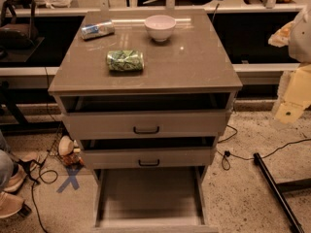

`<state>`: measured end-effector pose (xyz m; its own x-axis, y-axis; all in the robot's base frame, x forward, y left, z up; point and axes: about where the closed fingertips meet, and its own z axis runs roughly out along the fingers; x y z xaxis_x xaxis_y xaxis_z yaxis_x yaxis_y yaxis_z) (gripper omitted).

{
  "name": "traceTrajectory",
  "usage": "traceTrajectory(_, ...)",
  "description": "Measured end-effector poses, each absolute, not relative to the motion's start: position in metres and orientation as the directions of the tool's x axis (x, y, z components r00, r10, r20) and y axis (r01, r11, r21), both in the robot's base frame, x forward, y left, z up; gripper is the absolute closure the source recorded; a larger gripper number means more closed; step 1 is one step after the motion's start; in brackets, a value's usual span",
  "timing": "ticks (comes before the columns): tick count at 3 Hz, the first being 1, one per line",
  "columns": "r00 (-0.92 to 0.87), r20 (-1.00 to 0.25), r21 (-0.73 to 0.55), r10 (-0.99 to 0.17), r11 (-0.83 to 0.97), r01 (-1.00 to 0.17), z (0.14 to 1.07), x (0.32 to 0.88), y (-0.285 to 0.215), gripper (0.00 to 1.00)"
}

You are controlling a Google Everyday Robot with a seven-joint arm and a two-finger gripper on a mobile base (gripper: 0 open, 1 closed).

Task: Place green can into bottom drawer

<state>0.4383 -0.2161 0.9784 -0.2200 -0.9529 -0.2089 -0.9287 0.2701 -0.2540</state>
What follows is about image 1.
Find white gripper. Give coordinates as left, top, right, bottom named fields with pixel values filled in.
left=272, top=64, right=311, bottom=124

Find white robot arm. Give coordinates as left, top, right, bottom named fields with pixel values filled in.
left=268, top=7, right=311, bottom=124

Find top drawer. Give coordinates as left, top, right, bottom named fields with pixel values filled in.
left=62, top=110, right=230, bottom=140

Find drawer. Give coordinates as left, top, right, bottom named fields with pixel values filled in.
left=82, top=148, right=215, bottom=169
left=62, top=110, right=230, bottom=140
left=92, top=167, right=219, bottom=233

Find middle drawer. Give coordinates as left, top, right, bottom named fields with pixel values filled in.
left=82, top=148, right=215, bottom=169

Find grey drawer cabinet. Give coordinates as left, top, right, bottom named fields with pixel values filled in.
left=48, top=9, right=243, bottom=233

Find bottom drawer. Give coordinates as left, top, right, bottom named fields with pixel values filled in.
left=92, top=167, right=219, bottom=233

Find blue silver soda can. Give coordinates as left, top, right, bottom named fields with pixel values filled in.
left=81, top=19, right=115, bottom=40

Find black metal stand leg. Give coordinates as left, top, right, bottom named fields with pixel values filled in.
left=254, top=152, right=311, bottom=233

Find white ceramic bowl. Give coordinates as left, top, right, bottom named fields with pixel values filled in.
left=144, top=15, right=176, bottom=42

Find toy items on floor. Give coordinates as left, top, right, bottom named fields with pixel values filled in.
left=58, top=136, right=84, bottom=166

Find blue tape cross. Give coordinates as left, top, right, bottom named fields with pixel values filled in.
left=56, top=165, right=82, bottom=193

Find tan shoe upper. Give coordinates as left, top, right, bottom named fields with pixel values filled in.
left=3, top=150, right=42, bottom=193

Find tan shoe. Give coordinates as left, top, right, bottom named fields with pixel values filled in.
left=0, top=191, right=24, bottom=218
left=3, top=150, right=42, bottom=193

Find dark handbag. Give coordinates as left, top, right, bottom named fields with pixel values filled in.
left=0, top=1, right=38, bottom=50

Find person leg in jeans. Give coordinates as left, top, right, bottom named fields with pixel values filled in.
left=0, top=130, right=14, bottom=192

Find tan shoe lower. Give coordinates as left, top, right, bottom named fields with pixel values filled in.
left=0, top=191, right=24, bottom=218

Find black floor cable right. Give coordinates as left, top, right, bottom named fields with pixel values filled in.
left=216, top=123, right=311, bottom=172

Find black floor cable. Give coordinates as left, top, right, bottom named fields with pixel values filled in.
left=17, top=123, right=64, bottom=233
left=216, top=123, right=311, bottom=172

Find black floor cable left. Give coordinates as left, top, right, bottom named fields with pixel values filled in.
left=17, top=123, right=64, bottom=233

